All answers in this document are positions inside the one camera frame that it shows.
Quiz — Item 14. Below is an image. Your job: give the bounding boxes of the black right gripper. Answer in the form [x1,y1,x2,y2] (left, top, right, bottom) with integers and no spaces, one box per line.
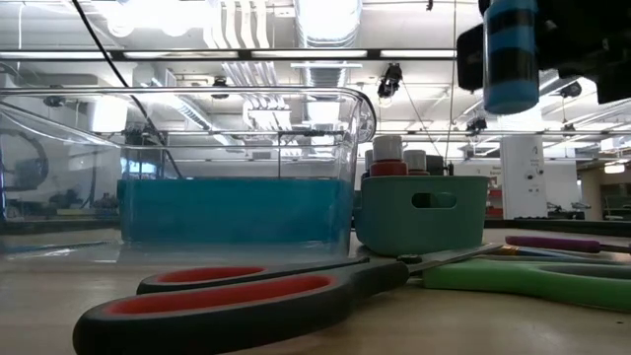
[456,0,631,105]

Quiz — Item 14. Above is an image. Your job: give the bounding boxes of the light blue paint bottle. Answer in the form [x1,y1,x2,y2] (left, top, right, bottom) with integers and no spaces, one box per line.
[482,0,541,115]

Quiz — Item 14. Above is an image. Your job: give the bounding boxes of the white capped tube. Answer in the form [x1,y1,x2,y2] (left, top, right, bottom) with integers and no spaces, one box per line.
[403,149,429,178]

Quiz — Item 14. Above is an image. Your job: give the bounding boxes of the purple scissors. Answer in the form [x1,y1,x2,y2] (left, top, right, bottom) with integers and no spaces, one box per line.
[504,235,631,255]

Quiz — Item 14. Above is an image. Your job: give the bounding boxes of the teal handled paintbrush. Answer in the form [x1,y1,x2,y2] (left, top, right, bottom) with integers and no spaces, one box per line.
[485,245,622,263]

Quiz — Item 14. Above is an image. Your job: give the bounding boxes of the black overhead light bar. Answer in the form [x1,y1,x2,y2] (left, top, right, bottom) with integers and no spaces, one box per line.
[0,47,457,61]

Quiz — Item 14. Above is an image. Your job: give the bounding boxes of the black monitor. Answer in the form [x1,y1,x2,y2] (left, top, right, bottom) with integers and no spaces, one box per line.
[426,155,448,178]

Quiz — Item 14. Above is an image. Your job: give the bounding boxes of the white pillar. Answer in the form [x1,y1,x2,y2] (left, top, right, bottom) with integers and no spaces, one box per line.
[500,134,549,219]

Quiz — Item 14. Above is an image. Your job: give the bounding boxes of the green scissors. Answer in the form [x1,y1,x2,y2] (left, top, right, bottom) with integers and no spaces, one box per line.
[422,257,631,315]

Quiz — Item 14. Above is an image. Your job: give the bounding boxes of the clear plastic bin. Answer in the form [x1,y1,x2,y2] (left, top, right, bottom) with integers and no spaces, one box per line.
[0,87,379,265]

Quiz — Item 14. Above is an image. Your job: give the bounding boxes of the blue plastic bin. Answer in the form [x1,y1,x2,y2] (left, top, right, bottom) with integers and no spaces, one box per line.
[116,177,357,247]

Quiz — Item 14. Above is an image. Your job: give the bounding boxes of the red and black scissors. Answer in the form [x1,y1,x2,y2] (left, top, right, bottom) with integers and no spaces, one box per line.
[72,244,505,355]

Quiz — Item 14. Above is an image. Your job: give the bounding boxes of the thin hanging cable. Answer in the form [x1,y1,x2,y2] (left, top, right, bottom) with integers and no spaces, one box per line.
[443,0,458,164]

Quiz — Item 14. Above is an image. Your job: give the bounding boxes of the silver ceiling duct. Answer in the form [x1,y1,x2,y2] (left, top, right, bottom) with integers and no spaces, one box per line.
[295,0,364,90]

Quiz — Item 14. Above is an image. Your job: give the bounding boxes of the small teal handled bin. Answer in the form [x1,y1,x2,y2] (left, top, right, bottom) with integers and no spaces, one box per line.
[354,175,491,257]

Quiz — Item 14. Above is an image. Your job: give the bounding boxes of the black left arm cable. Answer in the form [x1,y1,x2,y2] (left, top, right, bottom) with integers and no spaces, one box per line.
[71,0,184,179]

